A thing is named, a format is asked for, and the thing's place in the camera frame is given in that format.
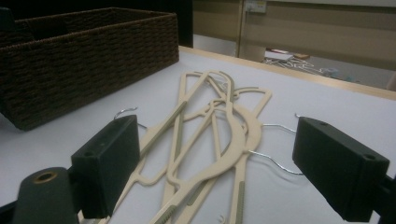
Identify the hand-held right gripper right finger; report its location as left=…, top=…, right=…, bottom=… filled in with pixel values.
left=291, top=117, right=390, bottom=223

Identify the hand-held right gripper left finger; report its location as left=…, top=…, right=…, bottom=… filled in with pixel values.
left=70, top=114, right=141, bottom=219

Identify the beige plastic clothes hanger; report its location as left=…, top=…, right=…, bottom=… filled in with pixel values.
left=174, top=87, right=301, bottom=224
left=99, top=71, right=219, bottom=224
left=148, top=70, right=304, bottom=224

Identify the brown wicker basket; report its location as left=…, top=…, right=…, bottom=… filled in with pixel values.
left=0, top=7, right=181, bottom=132

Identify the white table sheet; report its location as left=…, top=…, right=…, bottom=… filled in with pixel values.
left=0, top=49, right=396, bottom=224

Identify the white flat box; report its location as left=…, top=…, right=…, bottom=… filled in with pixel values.
left=264, top=49, right=294, bottom=62

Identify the beige desk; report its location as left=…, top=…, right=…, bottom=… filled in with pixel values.
left=192, top=0, right=396, bottom=72

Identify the pile of white wire hangers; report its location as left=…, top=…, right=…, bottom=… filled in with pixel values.
left=263, top=56, right=325, bottom=75

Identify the white wall socket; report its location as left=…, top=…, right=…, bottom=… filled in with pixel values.
left=245, top=0, right=268, bottom=14

